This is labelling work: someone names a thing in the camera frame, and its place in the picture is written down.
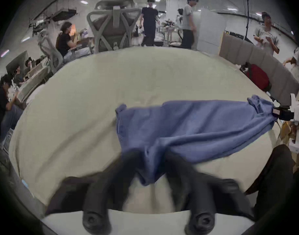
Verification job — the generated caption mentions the blue garment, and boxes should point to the blue garment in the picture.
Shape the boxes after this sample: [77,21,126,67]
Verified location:
[115,94,277,187]

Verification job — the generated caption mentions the black tripod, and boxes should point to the black tripod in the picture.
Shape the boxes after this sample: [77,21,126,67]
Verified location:
[244,0,253,42]

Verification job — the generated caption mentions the group of people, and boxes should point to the group of people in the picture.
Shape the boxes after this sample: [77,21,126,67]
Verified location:
[13,57,37,84]

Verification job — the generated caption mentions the grey padded headboard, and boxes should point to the grey padded headboard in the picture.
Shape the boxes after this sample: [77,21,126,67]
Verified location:
[219,31,299,100]

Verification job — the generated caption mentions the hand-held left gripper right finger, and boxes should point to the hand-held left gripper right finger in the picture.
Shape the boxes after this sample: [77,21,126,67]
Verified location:
[165,148,254,235]

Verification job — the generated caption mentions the bed with beige sheet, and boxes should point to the bed with beige sheet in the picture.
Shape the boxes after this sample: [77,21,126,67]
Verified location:
[8,47,283,215]

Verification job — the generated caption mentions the person's legs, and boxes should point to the person's legs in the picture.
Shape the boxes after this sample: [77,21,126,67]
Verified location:
[245,144,297,222]

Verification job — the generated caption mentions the grey mesh office chair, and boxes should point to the grey mesh office chair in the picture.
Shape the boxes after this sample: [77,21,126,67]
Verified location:
[38,31,65,74]
[87,0,143,54]

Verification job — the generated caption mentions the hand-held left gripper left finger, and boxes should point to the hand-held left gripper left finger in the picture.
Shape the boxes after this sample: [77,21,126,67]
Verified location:
[45,150,141,235]

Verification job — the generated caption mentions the person's right hand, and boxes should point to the person's right hand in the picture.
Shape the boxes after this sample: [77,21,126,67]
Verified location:
[280,121,298,142]

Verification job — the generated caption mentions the row of tables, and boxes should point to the row of tables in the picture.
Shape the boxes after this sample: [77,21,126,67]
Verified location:
[16,57,53,105]

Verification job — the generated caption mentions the red bag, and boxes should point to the red bag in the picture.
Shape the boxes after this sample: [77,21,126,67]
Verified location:
[244,63,272,92]

